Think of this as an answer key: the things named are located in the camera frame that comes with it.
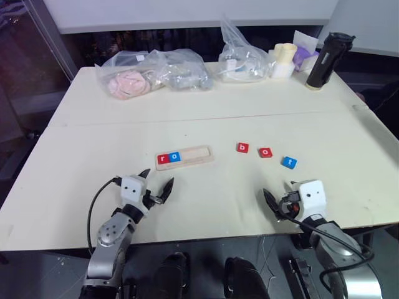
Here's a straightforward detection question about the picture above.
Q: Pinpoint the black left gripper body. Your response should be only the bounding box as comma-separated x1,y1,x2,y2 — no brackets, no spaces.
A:
142,187,165,209

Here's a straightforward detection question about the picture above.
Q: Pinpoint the blue letter tile t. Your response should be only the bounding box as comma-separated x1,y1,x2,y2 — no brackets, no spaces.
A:
282,156,299,171

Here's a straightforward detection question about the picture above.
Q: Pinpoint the black drinking bottle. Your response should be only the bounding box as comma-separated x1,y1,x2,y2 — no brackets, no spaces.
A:
305,31,357,92

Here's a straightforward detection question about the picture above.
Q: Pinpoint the clear bag with white items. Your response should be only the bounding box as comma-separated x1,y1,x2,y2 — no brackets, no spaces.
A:
217,12,277,83

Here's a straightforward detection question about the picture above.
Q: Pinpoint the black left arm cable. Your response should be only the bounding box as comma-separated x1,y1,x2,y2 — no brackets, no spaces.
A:
87,177,124,253

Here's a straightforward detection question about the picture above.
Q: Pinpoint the wooden letter tray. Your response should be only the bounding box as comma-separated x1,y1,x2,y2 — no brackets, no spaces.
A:
155,145,215,171

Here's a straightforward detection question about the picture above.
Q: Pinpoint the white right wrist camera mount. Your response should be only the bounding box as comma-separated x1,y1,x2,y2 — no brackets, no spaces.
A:
289,179,327,224

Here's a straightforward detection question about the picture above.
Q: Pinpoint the white paper packet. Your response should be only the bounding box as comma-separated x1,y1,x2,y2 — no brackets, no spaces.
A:
294,30,320,51

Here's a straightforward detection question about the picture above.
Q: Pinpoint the black flat bracket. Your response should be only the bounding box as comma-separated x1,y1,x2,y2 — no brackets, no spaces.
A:
288,257,313,299

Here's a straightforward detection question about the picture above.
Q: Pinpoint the clear bag with grey items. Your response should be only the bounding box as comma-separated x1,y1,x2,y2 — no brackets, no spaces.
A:
145,48,214,92

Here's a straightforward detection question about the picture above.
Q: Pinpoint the dark rounded shape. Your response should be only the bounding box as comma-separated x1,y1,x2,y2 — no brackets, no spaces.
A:
224,256,266,299
152,251,191,299

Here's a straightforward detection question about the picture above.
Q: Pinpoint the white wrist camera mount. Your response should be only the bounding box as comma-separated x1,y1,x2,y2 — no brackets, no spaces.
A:
120,174,150,216
289,179,327,224

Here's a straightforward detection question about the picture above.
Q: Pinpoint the clear bag with pink items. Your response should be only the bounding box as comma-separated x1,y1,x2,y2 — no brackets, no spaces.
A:
95,49,157,101

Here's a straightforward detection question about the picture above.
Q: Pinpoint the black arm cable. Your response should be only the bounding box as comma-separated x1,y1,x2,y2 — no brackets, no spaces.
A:
87,177,124,253
277,199,375,299

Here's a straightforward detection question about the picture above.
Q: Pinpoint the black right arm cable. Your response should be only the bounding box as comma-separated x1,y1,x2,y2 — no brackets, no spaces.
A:
277,199,375,299

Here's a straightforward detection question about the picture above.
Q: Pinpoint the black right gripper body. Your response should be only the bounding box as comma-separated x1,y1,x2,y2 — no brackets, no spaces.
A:
278,190,302,221

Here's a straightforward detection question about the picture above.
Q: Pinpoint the cream cylindrical container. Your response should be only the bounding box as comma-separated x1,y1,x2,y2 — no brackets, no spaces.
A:
274,43,301,65

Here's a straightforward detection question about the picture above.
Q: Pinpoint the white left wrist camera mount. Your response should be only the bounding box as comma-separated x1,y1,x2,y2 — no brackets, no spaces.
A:
120,174,150,216

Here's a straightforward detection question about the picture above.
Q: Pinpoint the purple plastic piece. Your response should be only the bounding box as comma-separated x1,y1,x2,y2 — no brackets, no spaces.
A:
292,45,320,71

